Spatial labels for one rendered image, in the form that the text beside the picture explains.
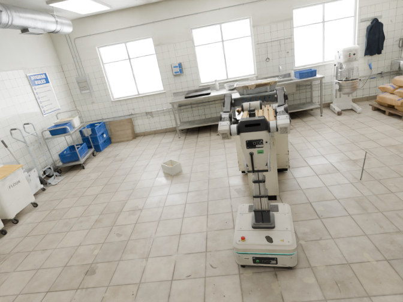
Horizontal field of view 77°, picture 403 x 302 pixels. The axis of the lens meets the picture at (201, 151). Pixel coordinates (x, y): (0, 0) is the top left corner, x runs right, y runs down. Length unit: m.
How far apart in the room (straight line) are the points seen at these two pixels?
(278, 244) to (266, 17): 5.27
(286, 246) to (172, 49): 5.27
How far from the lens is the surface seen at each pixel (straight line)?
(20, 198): 4.64
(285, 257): 2.36
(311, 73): 6.31
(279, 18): 6.65
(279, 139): 3.63
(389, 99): 6.18
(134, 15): 6.74
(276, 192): 3.18
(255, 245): 2.32
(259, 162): 2.11
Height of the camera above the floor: 1.82
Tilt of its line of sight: 21 degrees down
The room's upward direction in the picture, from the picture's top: 11 degrees counter-clockwise
